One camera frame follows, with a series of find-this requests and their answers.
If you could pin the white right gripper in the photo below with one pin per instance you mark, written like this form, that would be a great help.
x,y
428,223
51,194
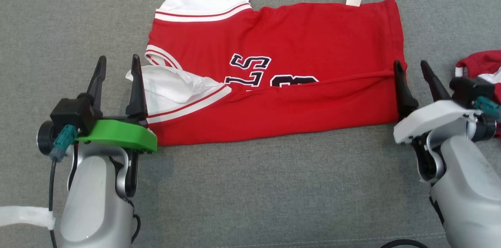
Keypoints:
x,y
430,121

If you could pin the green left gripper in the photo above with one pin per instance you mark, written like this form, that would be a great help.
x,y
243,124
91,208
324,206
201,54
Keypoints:
x,y
117,134

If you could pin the red white basketball jersey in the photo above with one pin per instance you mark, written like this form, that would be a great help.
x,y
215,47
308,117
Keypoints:
x,y
297,83

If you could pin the red garment with white trim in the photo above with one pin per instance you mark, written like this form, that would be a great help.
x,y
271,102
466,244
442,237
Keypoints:
x,y
483,64

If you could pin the grey fabric sofa cushion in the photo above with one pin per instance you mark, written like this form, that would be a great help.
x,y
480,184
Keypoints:
x,y
250,193

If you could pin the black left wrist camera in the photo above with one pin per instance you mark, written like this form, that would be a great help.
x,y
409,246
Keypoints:
x,y
72,113

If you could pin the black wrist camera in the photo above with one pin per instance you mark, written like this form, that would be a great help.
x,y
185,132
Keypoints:
x,y
471,89
72,113

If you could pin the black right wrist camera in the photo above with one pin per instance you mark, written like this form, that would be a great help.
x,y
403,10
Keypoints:
x,y
471,89

